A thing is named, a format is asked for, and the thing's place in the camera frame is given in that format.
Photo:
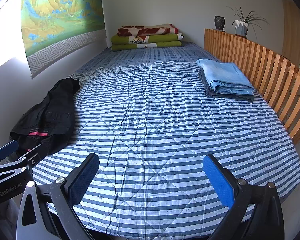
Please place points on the grey folded cloth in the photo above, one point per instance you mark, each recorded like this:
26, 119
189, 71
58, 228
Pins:
230, 97

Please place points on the landscape painting wall poster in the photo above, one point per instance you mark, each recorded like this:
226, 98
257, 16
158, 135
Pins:
60, 12

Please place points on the red and cream folded blanket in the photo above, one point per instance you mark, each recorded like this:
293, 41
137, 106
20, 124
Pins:
147, 30

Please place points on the blue white striped bed quilt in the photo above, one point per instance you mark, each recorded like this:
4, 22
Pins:
152, 130

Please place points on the black pants with pink stripe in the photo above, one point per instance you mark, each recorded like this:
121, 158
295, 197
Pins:
50, 115

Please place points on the green folded quilt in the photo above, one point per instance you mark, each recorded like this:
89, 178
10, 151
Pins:
160, 40

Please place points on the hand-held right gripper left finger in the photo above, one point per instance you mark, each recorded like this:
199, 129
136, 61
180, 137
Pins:
83, 177

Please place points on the dark ceramic vase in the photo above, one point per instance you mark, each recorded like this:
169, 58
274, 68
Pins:
219, 23

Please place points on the potted plant in white pot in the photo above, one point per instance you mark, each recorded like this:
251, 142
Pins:
240, 27

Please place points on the light blue folded towel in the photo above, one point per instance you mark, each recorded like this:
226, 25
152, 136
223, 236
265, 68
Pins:
225, 76

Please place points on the wooden door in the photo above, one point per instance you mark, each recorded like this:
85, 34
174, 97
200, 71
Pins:
292, 30

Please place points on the wooden slatted bed rail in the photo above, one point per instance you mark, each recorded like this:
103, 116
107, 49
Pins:
265, 65

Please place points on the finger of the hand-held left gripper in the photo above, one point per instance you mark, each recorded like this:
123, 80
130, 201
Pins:
31, 156
7, 148

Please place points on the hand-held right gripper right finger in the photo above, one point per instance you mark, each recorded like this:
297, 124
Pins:
218, 180

